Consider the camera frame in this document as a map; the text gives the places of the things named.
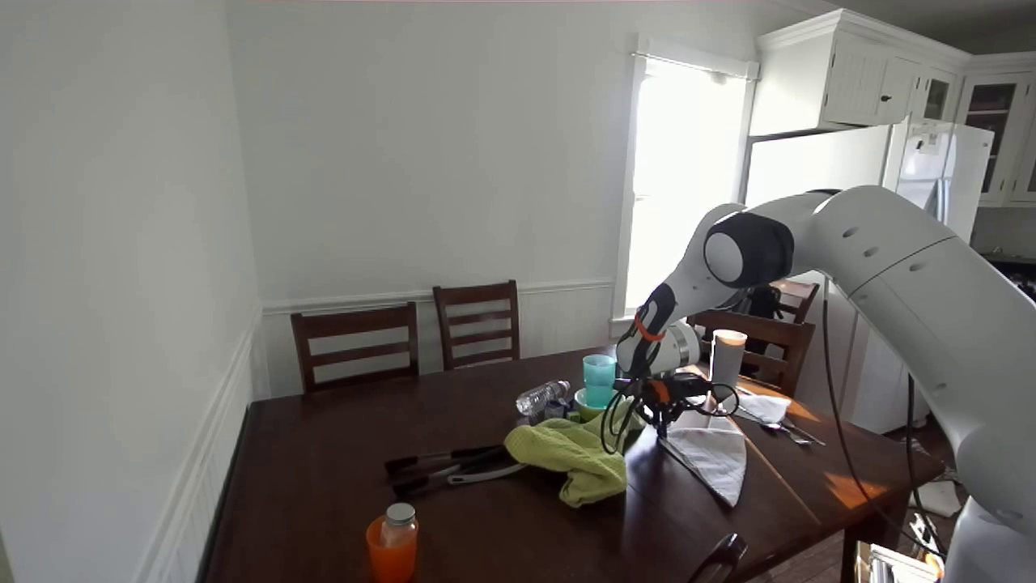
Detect teal small bowl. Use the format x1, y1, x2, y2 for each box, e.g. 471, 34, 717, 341
571, 381, 631, 417

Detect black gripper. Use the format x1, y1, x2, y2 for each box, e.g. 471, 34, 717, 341
635, 371, 696, 437

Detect teal plastic cup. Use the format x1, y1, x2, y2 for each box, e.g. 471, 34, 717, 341
581, 349, 622, 410

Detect white paper towel sheet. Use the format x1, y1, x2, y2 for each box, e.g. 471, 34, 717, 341
736, 389, 798, 428

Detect black bag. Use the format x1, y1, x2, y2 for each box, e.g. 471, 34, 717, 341
750, 282, 787, 323

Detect steel fork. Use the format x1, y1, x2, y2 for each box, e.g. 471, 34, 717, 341
759, 417, 804, 446

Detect large steel spoon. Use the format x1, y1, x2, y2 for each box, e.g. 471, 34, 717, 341
773, 417, 833, 454

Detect small steel dish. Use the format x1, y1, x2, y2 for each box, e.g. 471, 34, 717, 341
513, 375, 581, 423

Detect yellow green cloth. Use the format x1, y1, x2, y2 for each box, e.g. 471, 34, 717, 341
501, 404, 652, 511

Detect white refrigerator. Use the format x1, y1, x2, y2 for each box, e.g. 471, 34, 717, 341
742, 118, 996, 437

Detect white tall cabinet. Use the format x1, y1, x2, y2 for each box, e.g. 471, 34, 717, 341
750, 7, 974, 137

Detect white waffle towel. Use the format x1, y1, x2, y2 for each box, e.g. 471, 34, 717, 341
658, 409, 750, 511

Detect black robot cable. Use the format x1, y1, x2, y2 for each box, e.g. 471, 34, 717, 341
595, 371, 745, 461

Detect white glass door kitchen cabinets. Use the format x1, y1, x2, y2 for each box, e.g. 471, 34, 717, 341
956, 49, 1036, 213

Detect orange bottle white cap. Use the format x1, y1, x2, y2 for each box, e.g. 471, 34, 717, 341
362, 499, 426, 583

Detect bright window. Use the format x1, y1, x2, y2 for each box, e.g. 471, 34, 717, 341
622, 49, 755, 323

